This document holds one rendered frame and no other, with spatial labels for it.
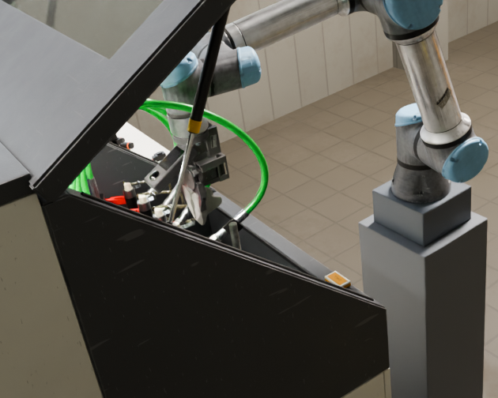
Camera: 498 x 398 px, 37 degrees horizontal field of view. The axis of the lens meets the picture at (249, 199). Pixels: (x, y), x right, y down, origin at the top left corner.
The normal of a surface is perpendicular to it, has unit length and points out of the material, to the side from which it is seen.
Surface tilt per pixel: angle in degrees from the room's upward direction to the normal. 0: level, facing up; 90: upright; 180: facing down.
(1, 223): 90
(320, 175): 0
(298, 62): 90
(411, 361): 90
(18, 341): 90
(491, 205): 0
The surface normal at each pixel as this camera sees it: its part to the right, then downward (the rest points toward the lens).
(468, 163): 0.43, 0.51
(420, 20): 0.33, 0.33
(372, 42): 0.59, 0.34
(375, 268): -0.80, 0.39
